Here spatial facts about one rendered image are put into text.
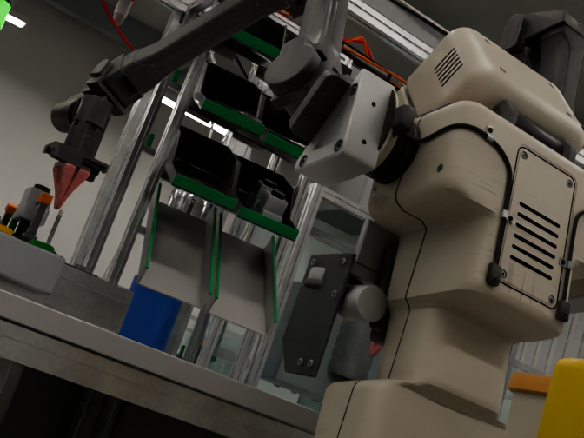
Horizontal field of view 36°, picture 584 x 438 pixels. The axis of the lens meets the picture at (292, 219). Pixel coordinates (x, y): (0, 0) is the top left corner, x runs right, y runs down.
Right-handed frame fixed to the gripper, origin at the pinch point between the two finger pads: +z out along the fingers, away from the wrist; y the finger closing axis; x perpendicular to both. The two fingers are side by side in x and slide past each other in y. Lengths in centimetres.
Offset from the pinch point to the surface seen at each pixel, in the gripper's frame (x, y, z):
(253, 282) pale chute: -11.1, -46.3, -3.3
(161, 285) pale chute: -3.6, -24.2, 5.6
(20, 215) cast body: -9.9, 2.9, 2.4
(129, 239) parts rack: -15.3, -19.5, -2.3
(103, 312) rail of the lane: 5.5, -12.2, 14.9
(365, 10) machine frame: -60, -80, -103
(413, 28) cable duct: -60, -98, -107
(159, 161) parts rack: -14.4, -19.5, -19.0
